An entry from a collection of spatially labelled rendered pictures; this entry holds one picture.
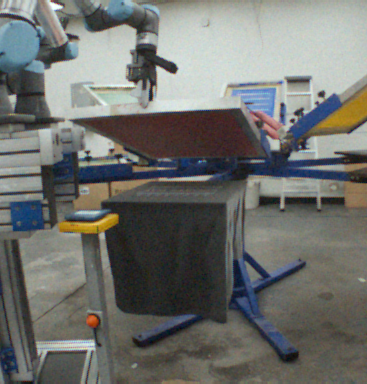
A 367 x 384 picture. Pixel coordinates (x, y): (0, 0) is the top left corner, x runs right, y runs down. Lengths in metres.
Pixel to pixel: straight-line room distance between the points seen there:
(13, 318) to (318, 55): 5.24
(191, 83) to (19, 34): 5.23
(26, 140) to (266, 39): 5.18
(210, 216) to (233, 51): 4.86
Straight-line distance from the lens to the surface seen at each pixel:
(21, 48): 1.06
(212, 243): 1.40
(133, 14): 1.38
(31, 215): 1.18
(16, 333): 1.57
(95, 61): 6.81
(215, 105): 1.27
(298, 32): 6.05
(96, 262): 1.24
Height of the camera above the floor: 1.21
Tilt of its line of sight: 9 degrees down
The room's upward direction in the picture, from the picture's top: 3 degrees counter-clockwise
